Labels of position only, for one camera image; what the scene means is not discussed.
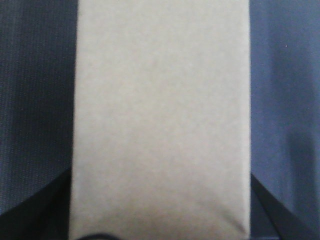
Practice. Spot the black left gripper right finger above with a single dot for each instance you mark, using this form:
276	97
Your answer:
271	220

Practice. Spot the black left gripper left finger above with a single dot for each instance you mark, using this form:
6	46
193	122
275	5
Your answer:
43	216

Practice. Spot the brown cardboard package box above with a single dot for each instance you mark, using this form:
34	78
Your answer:
162	120

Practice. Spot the dark grey table mat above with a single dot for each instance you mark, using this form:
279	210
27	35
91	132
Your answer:
37	81

